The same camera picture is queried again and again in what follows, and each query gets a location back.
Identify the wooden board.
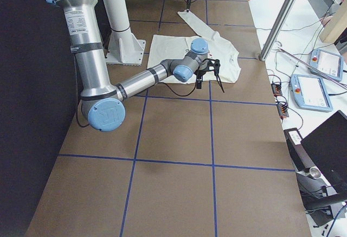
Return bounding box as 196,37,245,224
320,0,346,43

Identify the black monitor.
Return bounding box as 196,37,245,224
301,111,346,193

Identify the near teach pendant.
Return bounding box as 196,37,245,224
290,74,333,112

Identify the orange black connector strip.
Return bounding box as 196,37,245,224
271,82,289,120

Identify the teach pendant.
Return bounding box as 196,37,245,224
310,49,344,82
290,74,333,112

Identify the black box with label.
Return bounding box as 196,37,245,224
284,128,322,180

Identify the aluminium frame post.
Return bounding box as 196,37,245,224
259,0,296,61

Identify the far teach pendant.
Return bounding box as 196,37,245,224
310,49,344,82

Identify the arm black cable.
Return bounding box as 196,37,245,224
76,81,200,128

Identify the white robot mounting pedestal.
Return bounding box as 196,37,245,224
103,0,146,66

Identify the cream long-sleeve printed shirt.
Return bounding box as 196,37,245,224
147,11,241,83

